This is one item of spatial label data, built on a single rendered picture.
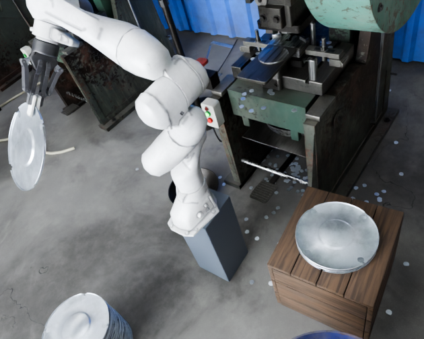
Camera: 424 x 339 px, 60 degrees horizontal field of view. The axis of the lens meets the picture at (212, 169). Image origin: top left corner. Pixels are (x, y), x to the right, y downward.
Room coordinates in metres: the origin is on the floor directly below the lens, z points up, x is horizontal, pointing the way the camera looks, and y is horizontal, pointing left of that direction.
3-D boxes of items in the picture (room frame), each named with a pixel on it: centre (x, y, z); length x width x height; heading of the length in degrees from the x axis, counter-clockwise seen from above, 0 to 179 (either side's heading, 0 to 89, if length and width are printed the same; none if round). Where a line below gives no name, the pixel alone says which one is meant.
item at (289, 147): (1.42, -0.50, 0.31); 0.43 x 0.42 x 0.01; 38
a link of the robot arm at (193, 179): (1.01, 0.06, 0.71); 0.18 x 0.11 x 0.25; 118
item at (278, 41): (1.41, -0.49, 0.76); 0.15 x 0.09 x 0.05; 38
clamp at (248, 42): (1.55, -0.39, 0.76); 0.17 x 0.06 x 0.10; 38
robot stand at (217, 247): (0.99, 0.09, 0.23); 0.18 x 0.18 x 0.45; 42
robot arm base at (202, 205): (0.96, 0.13, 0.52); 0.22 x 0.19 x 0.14; 132
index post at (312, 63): (1.20, -0.51, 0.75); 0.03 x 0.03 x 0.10; 38
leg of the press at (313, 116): (1.29, -0.77, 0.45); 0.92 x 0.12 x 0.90; 128
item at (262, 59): (1.31, -0.36, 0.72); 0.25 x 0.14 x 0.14; 128
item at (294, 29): (1.42, -0.50, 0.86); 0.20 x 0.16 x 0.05; 38
